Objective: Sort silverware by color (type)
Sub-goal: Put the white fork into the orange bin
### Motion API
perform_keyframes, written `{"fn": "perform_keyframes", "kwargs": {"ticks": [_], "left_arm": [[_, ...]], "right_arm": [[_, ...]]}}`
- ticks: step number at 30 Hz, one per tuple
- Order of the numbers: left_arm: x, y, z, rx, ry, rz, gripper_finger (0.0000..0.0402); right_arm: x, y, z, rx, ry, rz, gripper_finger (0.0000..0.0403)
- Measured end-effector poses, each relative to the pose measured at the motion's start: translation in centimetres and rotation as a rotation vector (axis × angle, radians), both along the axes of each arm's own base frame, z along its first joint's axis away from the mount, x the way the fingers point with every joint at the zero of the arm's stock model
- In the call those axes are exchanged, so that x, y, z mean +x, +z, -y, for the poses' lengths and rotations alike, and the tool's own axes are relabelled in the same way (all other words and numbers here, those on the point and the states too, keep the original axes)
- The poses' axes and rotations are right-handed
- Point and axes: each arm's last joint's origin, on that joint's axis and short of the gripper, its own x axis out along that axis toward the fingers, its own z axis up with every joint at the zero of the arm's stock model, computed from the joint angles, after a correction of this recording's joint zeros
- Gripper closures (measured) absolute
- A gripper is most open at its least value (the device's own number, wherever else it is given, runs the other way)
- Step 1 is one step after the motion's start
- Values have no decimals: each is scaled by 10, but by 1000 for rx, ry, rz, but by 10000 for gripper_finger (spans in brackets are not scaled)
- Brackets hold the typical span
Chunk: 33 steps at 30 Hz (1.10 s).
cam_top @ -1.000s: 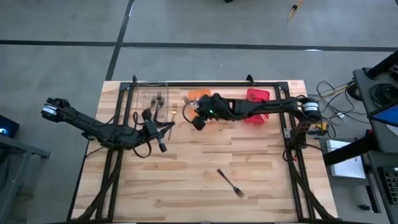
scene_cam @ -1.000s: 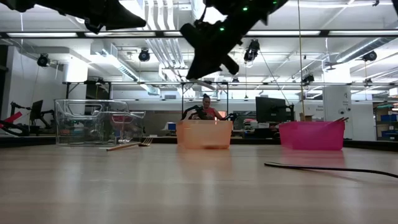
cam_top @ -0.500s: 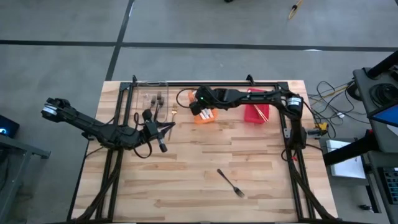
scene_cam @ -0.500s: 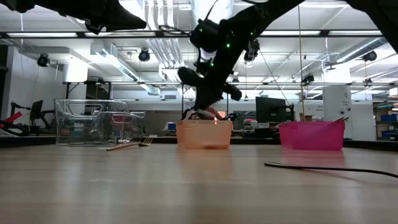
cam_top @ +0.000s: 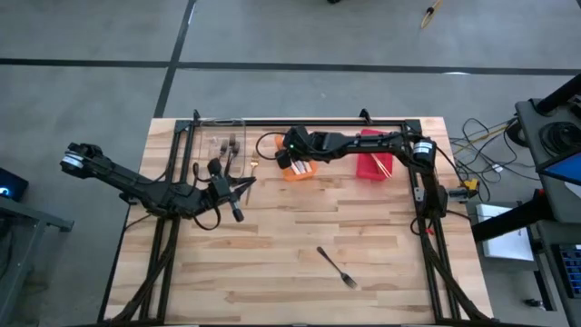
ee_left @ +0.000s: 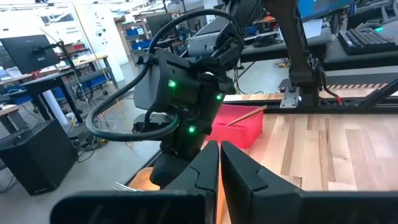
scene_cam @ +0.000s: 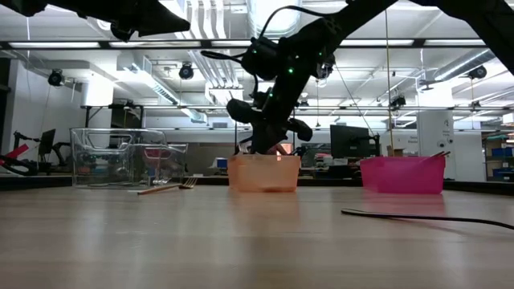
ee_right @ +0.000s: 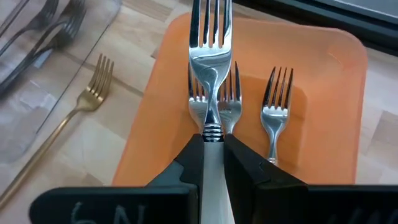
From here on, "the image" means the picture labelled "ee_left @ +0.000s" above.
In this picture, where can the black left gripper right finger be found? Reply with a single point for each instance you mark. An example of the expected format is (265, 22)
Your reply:
(248, 193)

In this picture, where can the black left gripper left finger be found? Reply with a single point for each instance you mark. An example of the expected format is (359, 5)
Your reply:
(202, 177)

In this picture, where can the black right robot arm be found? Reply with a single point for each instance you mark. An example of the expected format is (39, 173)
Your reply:
(292, 46)

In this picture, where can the orange plastic bin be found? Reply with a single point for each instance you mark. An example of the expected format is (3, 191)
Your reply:
(141, 182)

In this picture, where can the red plastic bin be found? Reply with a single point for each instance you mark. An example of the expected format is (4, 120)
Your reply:
(236, 133)

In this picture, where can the blue storage bins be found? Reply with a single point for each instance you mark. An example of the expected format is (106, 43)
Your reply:
(136, 31)

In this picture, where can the white pillar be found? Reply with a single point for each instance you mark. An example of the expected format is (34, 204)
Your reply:
(99, 46)

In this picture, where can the black floor box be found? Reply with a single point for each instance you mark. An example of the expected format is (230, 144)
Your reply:
(37, 155)

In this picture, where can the black background desk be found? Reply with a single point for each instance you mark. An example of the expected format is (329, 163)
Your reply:
(49, 82)

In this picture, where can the grey keyboard desk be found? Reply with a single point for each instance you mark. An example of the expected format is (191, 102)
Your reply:
(342, 60)

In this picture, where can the grey cart table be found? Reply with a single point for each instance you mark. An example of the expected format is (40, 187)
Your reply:
(311, 42)

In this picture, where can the black computer monitor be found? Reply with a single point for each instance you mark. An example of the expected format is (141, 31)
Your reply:
(28, 53)

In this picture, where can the black keyboard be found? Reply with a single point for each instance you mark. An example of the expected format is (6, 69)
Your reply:
(363, 42)

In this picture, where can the monitor with blue screen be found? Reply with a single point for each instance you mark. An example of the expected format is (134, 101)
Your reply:
(326, 7)

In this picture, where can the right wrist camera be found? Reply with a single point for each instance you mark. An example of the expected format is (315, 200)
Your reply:
(155, 119)

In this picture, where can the silver metal bracket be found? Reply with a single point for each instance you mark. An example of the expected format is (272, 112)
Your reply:
(289, 99)

